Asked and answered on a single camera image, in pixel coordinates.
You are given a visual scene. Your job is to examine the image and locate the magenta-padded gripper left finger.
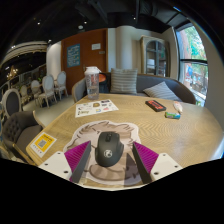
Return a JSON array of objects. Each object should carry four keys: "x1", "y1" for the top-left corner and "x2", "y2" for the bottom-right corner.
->
[{"x1": 38, "y1": 140, "x2": 92, "y2": 184}]

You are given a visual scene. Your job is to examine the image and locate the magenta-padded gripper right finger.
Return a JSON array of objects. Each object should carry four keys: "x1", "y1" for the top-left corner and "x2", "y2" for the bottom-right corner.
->
[{"x1": 131, "y1": 141, "x2": 184, "y2": 185}]

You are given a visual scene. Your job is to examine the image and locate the black computer mouse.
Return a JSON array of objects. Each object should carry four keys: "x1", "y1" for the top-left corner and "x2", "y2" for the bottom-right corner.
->
[{"x1": 94, "y1": 131, "x2": 125, "y2": 168}]

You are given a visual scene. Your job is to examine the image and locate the cat-shaped mouse pad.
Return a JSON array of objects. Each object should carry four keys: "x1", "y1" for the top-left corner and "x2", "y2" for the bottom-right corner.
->
[{"x1": 62, "y1": 120, "x2": 144, "y2": 187}]

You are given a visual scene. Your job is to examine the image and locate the yellow code sticker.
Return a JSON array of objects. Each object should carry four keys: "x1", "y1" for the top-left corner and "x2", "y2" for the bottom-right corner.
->
[{"x1": 29, "y1": 131, "x2": 58, "y2": 159}]

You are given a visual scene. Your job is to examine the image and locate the green and blue pack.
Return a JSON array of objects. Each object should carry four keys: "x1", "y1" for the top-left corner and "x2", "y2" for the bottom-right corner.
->
[{"x1": 164, "y1": 111, "x2": 182, "y2": 120}]

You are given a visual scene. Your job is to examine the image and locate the dark grey tufted armchair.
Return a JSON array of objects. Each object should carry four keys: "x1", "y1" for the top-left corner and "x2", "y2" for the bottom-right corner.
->
[{"x1": 2, "y1": 110, "x2": 44, "y2": 156}]

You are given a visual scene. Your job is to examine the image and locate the black and red box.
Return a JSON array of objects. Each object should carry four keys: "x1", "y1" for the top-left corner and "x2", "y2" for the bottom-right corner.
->
[{"x1": 144, "y1": 99, "x2": 167, "y2": 113}]

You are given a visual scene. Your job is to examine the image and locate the pink and white plastic packet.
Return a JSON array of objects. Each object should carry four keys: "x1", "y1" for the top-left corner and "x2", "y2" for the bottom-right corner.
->
[{"x1": 172, "y1": 100, "x2": 184, "y2": 114}]

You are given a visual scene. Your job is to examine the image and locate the white sticker sheet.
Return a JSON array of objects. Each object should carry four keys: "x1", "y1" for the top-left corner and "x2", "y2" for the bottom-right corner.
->
[{"x1": 74, "y1": 98, "x2": 120, "y2": 118}]

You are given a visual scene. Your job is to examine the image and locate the striped grey cushion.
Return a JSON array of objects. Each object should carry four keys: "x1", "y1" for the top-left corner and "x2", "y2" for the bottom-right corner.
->
[{"x1": 143, "y1": 81, "x2": 183, "y2": 102}]

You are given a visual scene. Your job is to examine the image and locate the grey oval-back armchair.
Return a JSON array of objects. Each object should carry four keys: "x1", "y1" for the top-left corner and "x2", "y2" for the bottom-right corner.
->
[{"x1": 0, "y1": 88, "x2": 24, "y2": 118}]

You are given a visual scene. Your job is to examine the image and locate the group of white oval-back chairs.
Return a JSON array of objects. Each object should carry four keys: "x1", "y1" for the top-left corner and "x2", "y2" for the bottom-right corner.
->
[{"x1": 18, "y1": 70, "x2": 69, "y2": 108}]

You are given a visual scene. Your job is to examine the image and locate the grey curved sofa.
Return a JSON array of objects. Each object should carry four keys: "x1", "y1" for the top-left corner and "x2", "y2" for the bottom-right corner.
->
[{"x1": 71, "y1": 72, "x2": 197, "y2": 105}]

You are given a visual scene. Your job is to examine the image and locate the clear shaker bottle white lid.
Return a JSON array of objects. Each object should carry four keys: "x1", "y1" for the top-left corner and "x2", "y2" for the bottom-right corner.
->
[{"x1": 83, "y1": 66, "x2": 102, "y2": 101}]

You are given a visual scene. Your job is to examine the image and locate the striped square cushion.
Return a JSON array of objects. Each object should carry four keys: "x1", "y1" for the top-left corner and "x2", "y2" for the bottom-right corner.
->
[{"x1": 109, "y1": 67, "x2": 139, "y2": 95}]

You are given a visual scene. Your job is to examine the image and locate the orange-topped black side table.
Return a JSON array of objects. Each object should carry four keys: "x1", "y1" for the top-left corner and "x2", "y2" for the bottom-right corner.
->
[{"x1": 98, "y1": 73, "x2": 108, "y2": 94}]

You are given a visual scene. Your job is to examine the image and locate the black-framed window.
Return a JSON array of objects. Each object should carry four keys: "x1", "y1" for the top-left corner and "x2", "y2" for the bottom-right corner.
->
[{"x1": 174, "y1": 24, "x2": 209, "y2": 108}]

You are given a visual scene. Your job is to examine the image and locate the arched glass-door cabinet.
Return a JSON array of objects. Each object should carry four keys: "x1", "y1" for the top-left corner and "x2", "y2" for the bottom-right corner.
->
[{"x1": 139, "y1": 35, "x2": 169, "y2": 78}]

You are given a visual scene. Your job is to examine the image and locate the blue wall poster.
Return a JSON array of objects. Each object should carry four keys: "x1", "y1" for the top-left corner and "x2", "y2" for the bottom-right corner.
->
[{"x1": 66, "y1": 43, "x2": 81, "y2": 69}]

